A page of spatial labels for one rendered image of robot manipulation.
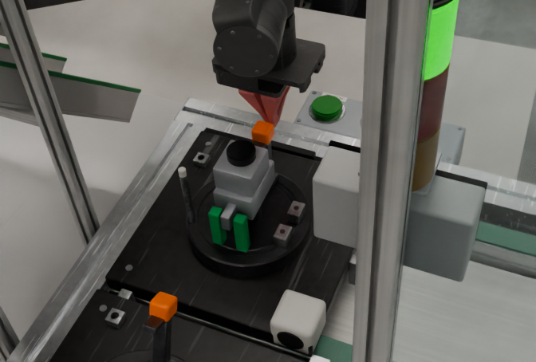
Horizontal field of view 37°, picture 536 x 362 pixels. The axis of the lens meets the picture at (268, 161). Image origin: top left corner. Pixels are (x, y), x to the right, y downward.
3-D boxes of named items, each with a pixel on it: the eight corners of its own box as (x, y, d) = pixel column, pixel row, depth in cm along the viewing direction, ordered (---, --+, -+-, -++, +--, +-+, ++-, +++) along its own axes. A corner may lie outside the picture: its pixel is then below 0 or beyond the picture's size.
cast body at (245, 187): (239, 168, 88) (234, 123, 83) (276, 179, 87) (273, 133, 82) (206, 224, 83) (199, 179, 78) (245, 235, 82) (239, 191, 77)
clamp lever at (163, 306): (157, 354, 76) (159, 289, 73) (175, 360, 76) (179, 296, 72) (137, 377, 73) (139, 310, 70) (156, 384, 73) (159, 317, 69)
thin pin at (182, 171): (190, 217, 89) (179, 165, 82) (196, 218, 88) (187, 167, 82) (187, 222, 88) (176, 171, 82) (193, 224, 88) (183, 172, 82)
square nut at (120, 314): (113, 312, 83) (112, 307, 82) (127, 316, 82) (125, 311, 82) (106, 324, 82) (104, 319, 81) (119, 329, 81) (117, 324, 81)
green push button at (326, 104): (317, 102, 106) (317, 91, 104) (346, 109, 104) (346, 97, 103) (307, 122, 103) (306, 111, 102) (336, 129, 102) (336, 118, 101)
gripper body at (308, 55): (304, 98, 78) (301, 38, 73) (211, 76, 82) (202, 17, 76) (327, 58, 82) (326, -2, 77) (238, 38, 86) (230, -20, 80)
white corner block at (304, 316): (286, 308, 84) (285, 286, 81) (327, 321, 83) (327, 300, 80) (269, 344, 82) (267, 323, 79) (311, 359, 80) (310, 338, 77)
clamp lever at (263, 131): (261, 167, 92) (258, 118, 86) (277, 171, 91) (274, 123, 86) (248, 188, 89) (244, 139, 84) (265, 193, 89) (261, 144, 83)
